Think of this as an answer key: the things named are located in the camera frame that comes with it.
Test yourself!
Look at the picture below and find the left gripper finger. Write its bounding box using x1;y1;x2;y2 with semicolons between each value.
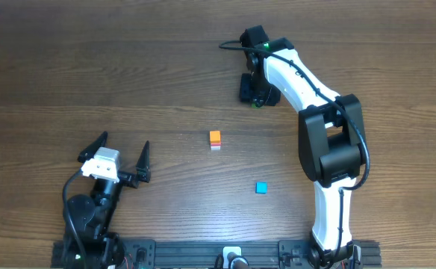
77;131;109;164
135;140;152;184

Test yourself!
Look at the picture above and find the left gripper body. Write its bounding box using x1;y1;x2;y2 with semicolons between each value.
119;170;141;189

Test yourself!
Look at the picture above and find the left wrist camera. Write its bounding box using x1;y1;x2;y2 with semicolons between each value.
81;146;122;184

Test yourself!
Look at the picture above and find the mounting rail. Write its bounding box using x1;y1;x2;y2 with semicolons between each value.
50;238;383;269

